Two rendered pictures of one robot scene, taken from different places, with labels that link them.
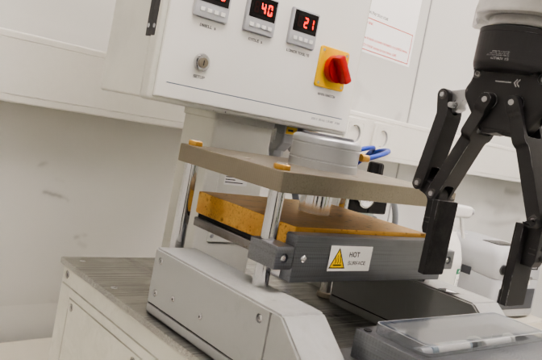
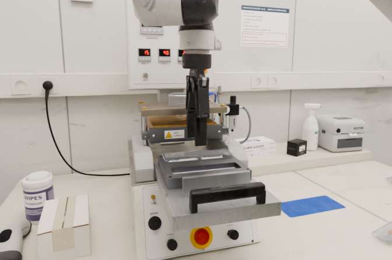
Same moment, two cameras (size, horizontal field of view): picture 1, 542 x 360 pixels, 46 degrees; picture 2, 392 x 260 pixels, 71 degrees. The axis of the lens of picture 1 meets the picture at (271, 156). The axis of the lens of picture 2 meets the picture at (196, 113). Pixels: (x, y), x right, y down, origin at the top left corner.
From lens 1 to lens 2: 51 cm
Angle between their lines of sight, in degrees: 26
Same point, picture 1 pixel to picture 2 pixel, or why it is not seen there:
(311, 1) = not seen: hidden behind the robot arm
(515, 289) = (199, 140)
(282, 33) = (175, 58)
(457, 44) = (316, 31)
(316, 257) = (158, 134)
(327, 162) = (174, 103)
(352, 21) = not seen: hidden behind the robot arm
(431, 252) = (188, 130)
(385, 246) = not seen: hidden behind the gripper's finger
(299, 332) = (138, 157)
